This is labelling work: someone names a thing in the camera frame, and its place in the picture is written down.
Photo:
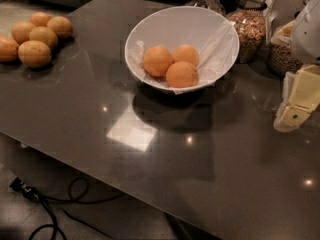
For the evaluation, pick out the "middle orange on table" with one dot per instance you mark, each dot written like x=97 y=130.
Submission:
x=44 y=35

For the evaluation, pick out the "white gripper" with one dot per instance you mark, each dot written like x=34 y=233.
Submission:
x=308 y=34

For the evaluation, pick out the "left orange in bowl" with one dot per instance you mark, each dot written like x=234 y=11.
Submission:
x=157 y=60

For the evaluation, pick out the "orange in bowl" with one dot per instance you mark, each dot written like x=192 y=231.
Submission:
x=186 y=53
x=181 y=75
x=157 y=60

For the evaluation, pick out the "white bowl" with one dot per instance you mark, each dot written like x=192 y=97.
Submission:
x=173 y=24

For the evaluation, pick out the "right orange on table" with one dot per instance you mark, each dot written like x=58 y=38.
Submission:
x=61 y=26

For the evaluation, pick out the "glass jar of grains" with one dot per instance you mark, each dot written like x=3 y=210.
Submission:
x=280 y=60

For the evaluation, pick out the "top orange on table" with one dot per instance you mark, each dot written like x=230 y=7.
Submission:
x=40 y=18

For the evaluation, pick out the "glass jar of nuts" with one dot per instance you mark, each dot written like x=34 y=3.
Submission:
x=250 y=24

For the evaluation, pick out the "back orange in bowl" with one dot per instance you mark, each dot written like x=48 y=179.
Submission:
x=186 y=53

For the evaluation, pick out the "back left table orange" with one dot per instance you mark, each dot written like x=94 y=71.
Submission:
x=21 y=30

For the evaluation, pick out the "leftmost orange on table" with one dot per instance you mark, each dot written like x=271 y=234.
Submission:
x=8 y=49

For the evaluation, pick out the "front orange in bowl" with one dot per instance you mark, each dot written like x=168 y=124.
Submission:
x=181 y=75

